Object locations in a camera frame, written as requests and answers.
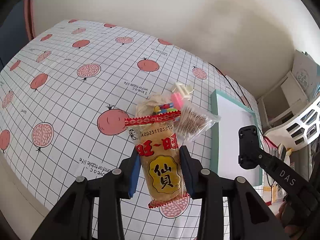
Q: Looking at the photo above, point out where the rice cracker snack packet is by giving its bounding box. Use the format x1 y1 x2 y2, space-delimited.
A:
125 110 188 209

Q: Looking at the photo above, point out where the cotton swab plastic bag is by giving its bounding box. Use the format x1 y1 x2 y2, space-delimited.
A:
174 102 221 141

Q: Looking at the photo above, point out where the beige lace cloth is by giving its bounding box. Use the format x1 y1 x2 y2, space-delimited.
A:
135 94 171 117

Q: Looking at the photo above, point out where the pink comb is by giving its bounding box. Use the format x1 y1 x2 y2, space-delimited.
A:
171 92 184 111

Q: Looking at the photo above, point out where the person's right hand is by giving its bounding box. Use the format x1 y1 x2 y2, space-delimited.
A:
276 202 302 239

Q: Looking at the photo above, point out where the teal shallow box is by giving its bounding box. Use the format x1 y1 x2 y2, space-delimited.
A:
209 89 263 186

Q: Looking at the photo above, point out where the white plastic chair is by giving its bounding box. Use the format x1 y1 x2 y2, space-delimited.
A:
265 93 320 151

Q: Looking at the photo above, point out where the cream hair claw clip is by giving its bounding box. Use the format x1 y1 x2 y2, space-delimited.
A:
171 82 194 100

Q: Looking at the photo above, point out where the white shelf unit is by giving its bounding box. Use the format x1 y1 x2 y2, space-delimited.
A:
257 72 309 131

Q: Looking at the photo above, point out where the black cable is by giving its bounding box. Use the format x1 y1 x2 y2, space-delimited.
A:
207 62 253 111

